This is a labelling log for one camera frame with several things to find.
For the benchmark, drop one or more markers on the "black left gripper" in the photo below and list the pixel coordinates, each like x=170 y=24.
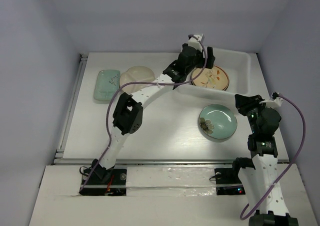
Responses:
x=199 y=54

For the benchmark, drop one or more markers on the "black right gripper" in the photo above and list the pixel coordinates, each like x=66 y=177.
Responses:
x=244 y=102

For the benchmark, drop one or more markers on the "beige bird painted plate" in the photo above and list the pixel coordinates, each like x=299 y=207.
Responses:
x=210 y=78

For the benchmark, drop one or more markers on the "red plate with teal flower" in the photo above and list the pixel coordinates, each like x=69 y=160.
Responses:
x=225 y=80

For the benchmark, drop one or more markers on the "light green round plate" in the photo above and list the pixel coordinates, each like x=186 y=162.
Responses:
x=217 y=122

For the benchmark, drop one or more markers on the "cream divided dish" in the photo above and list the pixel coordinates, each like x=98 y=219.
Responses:
x=136 y=74

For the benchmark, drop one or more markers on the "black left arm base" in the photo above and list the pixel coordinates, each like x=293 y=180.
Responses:
x=105 y=183

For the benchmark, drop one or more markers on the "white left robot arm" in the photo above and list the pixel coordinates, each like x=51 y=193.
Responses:
x=128 y=113

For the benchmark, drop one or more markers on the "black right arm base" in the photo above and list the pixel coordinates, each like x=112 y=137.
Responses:
x=227 y=180

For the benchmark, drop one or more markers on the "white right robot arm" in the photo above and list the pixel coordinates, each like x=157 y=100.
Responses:
x=259 y=174

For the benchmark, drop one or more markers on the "white plastic bin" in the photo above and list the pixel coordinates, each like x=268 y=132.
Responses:
x=238 y=67

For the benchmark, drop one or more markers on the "light green rectangular dish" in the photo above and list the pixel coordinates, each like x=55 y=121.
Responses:
x=107 y=83

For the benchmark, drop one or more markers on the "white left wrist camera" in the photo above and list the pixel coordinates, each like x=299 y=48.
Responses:
x=194 y=39

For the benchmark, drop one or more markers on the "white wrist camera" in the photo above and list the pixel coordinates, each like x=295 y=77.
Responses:
x=194 y=39
x=275 y=101

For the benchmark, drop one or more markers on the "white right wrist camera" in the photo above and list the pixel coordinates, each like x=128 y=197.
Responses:
x=275 y=101

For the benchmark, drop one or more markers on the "aluminium frame rail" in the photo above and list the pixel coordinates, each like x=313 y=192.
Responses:
x=83 y=58

